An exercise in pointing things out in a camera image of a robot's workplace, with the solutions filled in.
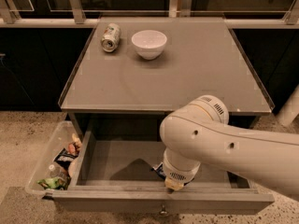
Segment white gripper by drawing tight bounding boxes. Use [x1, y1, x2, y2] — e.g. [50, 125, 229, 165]
[163, 159, 200, 191]

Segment blue rxbar blueberry wrapper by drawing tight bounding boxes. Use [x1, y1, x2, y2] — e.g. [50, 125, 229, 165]
[151, 163, 166, 180]

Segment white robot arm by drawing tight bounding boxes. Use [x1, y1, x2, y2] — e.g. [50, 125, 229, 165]
[160, 95, 299, 201]

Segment open grey top drawer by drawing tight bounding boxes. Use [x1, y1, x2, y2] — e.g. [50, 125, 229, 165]
[51, 130, 276, 216]

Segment grey cabinet with glass top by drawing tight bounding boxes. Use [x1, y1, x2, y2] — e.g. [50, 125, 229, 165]
[57, 16, 276, 142]

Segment red snack packet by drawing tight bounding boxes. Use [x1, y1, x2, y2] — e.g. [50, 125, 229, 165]
[67, 142, 79, 156]

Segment black snack packet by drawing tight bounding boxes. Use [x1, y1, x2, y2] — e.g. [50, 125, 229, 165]
[53, 148, 76, 170]

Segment green snack bag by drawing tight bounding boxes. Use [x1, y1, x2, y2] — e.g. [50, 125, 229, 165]
[37, 177, 67, 189]

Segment clear plastic bottle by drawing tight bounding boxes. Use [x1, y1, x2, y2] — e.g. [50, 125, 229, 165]
[49, 164, 68, 181]

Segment clear plastic bin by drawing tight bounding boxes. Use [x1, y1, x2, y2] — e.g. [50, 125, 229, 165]
[25, 121, 85, 201]

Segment white ceramic bowl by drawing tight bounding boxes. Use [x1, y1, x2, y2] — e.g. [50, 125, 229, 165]
[131, 30, 167, 60]

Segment green soda can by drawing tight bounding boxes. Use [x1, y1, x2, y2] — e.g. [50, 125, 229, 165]
[101, 23, 121, 52]

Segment metal railing frame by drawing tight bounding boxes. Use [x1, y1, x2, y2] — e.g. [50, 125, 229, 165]
[1, 0, 298, 24]

